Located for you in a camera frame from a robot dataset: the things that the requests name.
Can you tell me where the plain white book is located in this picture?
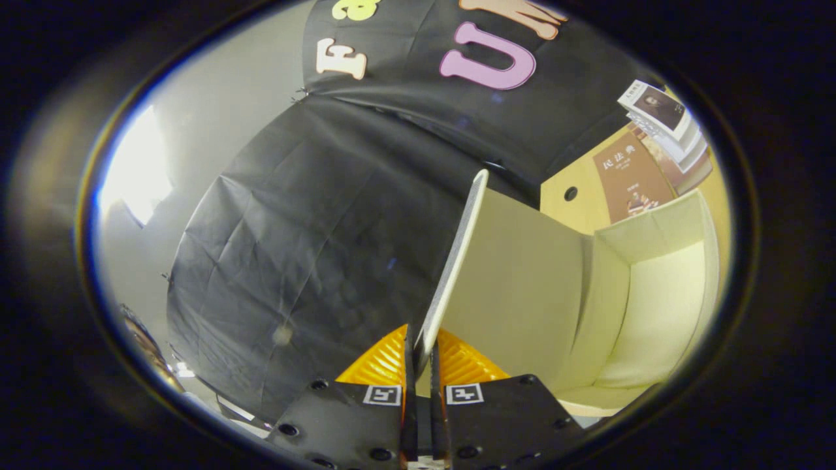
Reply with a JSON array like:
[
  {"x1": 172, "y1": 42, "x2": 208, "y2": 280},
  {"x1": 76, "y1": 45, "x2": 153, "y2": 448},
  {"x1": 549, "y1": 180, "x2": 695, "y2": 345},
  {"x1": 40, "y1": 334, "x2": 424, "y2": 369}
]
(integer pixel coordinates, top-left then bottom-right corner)
[{"x1": 627, "y1": 112, "x2": 709, "y2": 174}]

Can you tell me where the thin brown book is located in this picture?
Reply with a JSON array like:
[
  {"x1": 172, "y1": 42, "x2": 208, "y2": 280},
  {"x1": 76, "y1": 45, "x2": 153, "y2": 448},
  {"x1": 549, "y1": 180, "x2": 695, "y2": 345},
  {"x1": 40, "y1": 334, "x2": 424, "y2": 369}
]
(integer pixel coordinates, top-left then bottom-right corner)
[{"x1": 593, "y1": 131, "x2": 677, "y2": 225}]

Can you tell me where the black backdrop cloth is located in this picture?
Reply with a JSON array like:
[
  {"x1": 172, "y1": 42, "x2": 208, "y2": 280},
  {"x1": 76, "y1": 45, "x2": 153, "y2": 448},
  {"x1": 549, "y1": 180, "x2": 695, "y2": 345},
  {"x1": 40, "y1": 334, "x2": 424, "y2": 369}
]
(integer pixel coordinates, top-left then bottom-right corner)
[{"x1": 167, "y1": 0, "x2": 667, "y2": 425}]

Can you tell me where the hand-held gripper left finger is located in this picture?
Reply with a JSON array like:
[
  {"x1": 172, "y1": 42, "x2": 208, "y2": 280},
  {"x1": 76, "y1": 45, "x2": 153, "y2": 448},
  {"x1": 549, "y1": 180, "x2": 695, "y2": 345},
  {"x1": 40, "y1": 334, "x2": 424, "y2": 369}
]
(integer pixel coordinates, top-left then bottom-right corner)
[{"x1": 266, "y1": 324, "x2": 419, "y2": 469}]

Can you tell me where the ceiling light panel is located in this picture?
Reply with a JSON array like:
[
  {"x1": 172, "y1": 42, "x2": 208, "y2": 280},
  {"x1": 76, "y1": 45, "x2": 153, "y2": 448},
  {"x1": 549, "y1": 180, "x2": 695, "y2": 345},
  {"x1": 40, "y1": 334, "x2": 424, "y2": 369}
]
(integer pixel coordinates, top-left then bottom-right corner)
[{"x1": 98, "y1": 104, "x2": 174, "y2": 227}]

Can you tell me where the grey fabric storage box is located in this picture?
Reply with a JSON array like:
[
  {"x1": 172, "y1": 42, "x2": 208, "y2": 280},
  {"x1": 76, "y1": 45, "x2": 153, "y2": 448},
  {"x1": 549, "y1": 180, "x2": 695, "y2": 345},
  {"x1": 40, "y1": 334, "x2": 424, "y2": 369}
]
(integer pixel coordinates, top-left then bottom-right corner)
[{"x1": 415, "y1": 168, "x2": 720, "y2": 418}]

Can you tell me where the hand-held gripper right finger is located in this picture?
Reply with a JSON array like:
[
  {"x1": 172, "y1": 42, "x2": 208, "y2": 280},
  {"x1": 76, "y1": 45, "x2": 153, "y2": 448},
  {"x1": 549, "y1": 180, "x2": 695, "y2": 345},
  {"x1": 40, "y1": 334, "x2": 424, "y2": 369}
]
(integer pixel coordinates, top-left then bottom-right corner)
[{"x1": 431, "y1": 328, "x2": 587, "y2": 469}]

